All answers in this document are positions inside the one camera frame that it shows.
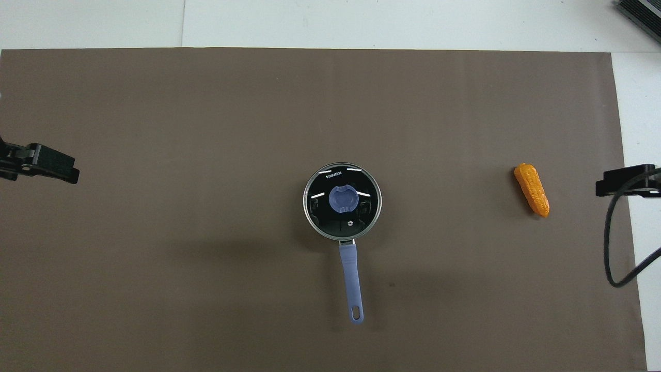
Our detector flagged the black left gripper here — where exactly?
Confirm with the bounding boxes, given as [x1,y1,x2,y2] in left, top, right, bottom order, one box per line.
[0,135,81,184]

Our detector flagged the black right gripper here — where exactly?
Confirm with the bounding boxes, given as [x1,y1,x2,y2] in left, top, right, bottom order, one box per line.
[595,164,661,198]

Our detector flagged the orange corn cob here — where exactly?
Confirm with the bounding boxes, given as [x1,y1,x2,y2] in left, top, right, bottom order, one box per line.
[514,163,550,218]

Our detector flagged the glass lid with blue knob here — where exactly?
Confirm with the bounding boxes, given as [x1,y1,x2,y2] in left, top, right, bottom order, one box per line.
[304,164,382,242]

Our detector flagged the brown table mat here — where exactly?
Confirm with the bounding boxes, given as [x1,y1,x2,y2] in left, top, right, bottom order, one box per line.
[0,48,649,372]

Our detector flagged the dark finned metal device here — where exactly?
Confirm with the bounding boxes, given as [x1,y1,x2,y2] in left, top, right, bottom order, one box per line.
[613,0,661,29]

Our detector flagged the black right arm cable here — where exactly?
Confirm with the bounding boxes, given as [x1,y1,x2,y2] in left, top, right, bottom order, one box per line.
[604,166,661,288]

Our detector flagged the blue saucepan with handle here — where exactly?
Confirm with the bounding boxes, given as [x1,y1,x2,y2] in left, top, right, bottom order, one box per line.
[303,164,383,324]

